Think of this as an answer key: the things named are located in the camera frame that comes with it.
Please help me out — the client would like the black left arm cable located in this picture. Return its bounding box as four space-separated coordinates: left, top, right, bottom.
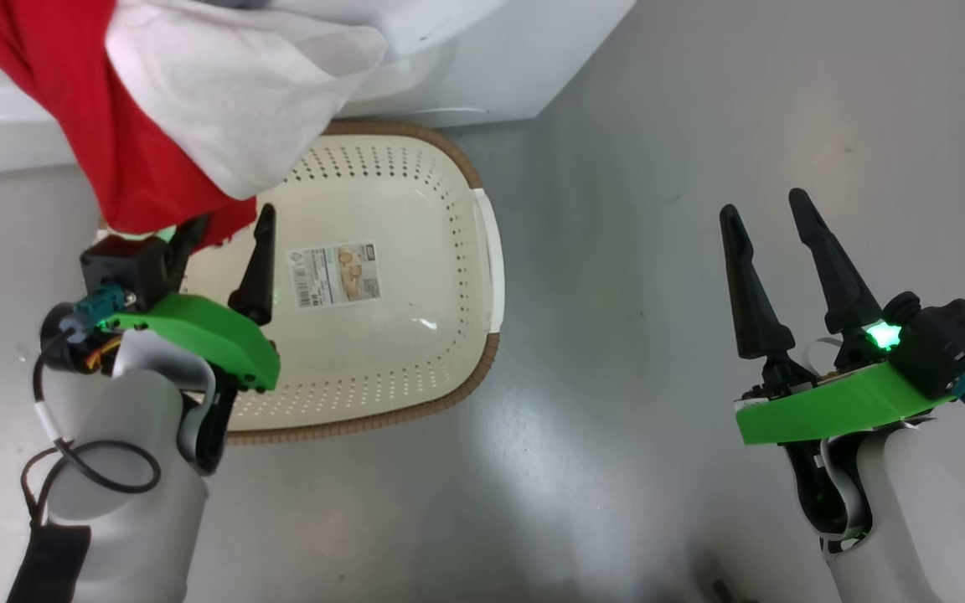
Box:
22 331 162 528

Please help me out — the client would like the red and white garment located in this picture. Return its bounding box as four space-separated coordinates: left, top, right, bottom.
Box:
0 0 389 248

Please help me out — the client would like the cream laundry basket brown rim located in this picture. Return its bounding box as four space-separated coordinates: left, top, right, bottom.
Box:
97 117 504 445

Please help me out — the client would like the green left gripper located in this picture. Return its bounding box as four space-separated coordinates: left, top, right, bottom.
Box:
106 204 281 393

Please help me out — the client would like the teal left camera connector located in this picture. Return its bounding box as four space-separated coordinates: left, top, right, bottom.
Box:
72 285 128 329

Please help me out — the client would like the black left arm strap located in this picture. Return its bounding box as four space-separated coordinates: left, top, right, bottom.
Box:
7 523 91 603

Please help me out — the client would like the basket product label sticker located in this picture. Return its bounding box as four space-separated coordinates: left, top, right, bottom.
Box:
288 243 383 309

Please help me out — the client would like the white front-load washing machine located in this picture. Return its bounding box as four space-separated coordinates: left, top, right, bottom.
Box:
0 0 638 177

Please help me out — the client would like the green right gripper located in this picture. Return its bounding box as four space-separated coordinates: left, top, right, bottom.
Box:
719 188 957 445

